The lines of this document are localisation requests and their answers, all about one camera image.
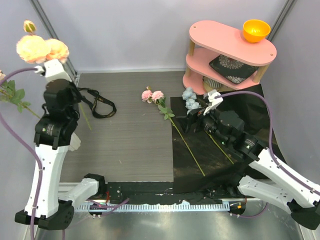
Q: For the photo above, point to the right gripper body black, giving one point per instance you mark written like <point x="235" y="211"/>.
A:
<point x="208" y="122"/>

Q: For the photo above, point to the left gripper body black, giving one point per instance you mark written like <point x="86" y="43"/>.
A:
<point x="75" y="112"/>

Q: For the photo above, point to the blue hydrangea stem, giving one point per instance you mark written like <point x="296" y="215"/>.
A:
<point x="191" y="104"/>

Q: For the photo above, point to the pink double rose stem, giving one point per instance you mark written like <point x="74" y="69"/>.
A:
<point x="158" y="98"/>

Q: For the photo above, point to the black wrapping paper sheet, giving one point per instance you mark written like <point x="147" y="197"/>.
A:
<point x="201" y="162"/>

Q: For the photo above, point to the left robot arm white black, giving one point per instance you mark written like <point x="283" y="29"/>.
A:
<point x="52" y="138"/>

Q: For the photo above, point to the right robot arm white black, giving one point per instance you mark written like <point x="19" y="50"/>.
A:
<point x="290" y="191"/>

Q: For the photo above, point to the white ribbed vase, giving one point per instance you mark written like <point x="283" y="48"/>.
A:
<point x="75" y="142"/>

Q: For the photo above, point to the beige ceramic bowl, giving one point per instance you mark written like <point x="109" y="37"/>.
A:
<point x="210" y="84"/>

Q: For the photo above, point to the black floral square plate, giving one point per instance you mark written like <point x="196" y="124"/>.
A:
<point x="233" y="70"/>

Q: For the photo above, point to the pink three-tier shelf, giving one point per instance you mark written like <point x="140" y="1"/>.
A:
<point x="208" y="40"/>

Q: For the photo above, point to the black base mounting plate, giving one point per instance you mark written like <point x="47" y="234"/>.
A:
<point x="162" y="193"/>

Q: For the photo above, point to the orange plastic bowl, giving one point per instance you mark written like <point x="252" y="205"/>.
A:
<point x="255" y="30"/>

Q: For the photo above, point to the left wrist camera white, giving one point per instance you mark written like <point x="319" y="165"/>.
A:
<point x="52" y="70"/>

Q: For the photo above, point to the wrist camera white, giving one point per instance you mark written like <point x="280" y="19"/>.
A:
<point x="213" y="100"/>
<point x="52" y="70"/>

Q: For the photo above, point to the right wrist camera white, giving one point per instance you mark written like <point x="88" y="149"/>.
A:
<point x="213" y="100"/>

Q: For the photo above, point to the white slotted cable duct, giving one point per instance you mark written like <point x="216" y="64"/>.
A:
<point x="183" y="207"/>

